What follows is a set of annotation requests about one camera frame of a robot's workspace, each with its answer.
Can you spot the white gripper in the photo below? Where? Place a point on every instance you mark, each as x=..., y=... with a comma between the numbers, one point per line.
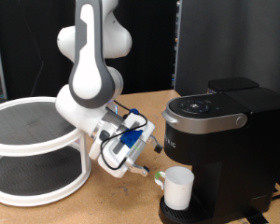
x=115, y=155

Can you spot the white mug with green tape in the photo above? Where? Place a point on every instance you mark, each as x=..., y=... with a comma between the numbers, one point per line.
x=177, y=189

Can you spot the black Keurig coffee machine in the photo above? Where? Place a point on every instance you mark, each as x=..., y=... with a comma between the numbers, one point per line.
x=239, y=161

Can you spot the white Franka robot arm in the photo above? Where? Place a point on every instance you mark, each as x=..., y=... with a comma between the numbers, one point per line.
x=90, y=71

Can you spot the white two-tier turntable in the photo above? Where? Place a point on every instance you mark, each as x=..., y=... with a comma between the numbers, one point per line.
x=37, y=149

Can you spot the perforated metal rack strip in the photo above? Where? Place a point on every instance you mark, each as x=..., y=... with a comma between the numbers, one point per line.
x=177, y=46

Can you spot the dark grey partition panel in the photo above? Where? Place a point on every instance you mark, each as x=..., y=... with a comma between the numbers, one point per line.
x=233, y=28

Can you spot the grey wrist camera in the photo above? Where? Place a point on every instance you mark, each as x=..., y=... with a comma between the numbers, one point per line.
x=135, y=146

